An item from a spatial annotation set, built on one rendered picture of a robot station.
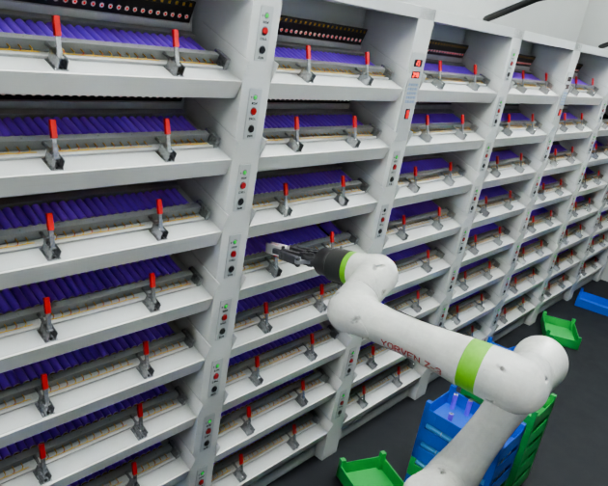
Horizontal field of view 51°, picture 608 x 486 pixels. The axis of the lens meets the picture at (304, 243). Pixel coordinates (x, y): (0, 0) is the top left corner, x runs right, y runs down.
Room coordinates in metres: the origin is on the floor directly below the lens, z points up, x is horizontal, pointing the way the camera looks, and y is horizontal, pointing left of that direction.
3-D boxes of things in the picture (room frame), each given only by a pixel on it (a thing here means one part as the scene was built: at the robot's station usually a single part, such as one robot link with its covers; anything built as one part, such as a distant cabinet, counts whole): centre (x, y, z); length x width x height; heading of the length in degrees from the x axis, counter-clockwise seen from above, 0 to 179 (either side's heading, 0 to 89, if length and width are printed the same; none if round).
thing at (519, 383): (1.21, -0.48, 0.97); 0.18 x 0.13 x 0.12; 58
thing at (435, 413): (1.97, -0.71, 0.36); 0.30 x 0.20 x 0.08; 52
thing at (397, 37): (2.16, -0.17, 0.85); 0.20 x 0.09 x 1.70; 52
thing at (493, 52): (2.72, -0.60, 0.85); 0.20 x 0.09 x 1.70; 52
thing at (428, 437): (1.97, -0.71, 0.28); 0.30 x 0.20 x 0.08; 52
